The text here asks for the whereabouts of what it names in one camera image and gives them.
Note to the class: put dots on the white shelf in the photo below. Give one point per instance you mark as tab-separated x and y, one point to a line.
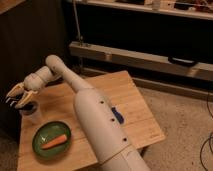
154	7

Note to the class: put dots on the blue sponge block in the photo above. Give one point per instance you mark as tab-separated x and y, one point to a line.
118	116

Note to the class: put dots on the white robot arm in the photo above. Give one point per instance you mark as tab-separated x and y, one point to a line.
111	145

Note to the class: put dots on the orange carrot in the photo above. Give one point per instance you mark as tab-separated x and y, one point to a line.
56	141

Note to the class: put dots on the wooden table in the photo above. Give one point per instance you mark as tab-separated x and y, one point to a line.
56	104

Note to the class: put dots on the long grey case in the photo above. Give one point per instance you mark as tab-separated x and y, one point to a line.
140	60

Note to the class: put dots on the metal stand pole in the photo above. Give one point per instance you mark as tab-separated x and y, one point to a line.
79	37

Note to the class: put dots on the dark cabinet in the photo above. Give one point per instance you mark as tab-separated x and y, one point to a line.
28	33

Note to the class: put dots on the green ceramic plate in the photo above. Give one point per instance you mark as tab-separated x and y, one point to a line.
48	132

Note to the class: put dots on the black case handle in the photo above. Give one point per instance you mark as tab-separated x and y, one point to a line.
184	63

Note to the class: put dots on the translucent plastic cup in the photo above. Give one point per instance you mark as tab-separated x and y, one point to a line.
35	116

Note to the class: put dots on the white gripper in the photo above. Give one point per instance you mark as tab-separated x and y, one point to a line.
31	82

